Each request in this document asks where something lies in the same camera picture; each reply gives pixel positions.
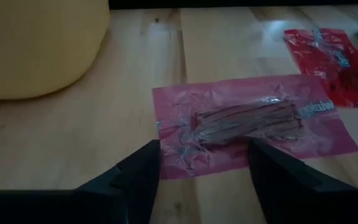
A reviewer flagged yellow plastic bin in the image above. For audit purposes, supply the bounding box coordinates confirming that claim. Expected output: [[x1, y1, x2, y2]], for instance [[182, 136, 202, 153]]
[[0, 0, 111, 101]]

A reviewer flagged pink candy packet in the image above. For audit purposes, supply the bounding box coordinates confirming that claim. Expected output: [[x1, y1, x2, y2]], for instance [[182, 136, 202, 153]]
[[152, 73, 358, 180]]

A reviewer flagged red candy packet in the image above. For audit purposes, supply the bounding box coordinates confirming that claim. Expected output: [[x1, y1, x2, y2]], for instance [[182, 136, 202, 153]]
[[283, 28, 358, 110]]

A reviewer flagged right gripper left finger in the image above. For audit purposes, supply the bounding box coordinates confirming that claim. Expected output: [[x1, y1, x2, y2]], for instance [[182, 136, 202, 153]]
[[76, 139, 162, 224]]

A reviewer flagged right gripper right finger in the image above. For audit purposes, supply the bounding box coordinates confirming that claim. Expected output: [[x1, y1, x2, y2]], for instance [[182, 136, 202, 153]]
[[247, 138, 357, 224]]

